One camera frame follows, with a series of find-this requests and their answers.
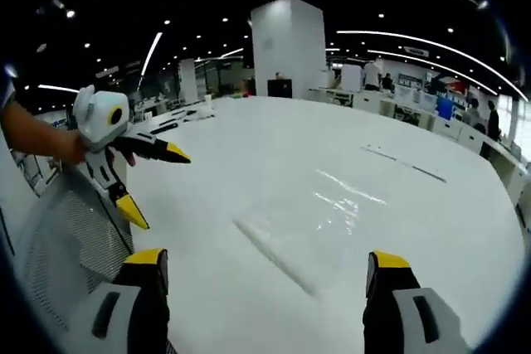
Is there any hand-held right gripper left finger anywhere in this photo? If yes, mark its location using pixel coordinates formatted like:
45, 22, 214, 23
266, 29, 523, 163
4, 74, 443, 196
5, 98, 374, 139
61, 248, 172, 354

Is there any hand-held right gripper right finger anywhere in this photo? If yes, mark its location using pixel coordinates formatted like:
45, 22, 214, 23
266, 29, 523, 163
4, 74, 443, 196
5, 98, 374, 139
362, 250, 472, 354

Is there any clear resealable plastic bag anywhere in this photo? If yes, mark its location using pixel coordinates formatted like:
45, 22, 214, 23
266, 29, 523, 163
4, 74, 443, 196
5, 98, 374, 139
231, 167, 390, 300

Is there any white crumpled bag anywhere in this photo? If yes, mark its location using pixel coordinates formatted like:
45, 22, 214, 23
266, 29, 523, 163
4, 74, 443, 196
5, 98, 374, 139
193, 95, 217, 119

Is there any grey mesh office chair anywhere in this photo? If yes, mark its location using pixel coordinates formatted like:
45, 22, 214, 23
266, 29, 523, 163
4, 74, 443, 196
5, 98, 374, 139
11, 162, 139, 332

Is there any black box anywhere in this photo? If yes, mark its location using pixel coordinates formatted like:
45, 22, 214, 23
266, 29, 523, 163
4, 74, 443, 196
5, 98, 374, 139
266, 77, 295, 99

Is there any thin clear plastic strip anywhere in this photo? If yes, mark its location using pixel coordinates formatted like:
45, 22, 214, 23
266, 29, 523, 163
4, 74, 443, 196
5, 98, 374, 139
359, 144, 448, 184

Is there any white square pillar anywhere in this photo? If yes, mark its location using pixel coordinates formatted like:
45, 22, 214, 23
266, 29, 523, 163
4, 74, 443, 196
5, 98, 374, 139
249, 0, 327, 99

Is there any blue storage box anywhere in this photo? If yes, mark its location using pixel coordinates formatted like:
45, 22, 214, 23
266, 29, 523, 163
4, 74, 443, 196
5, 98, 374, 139
436, 96, 456, 121

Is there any ceiling air vent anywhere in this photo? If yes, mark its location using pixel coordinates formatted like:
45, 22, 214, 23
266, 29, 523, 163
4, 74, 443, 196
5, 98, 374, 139
403, 44, 431, 58

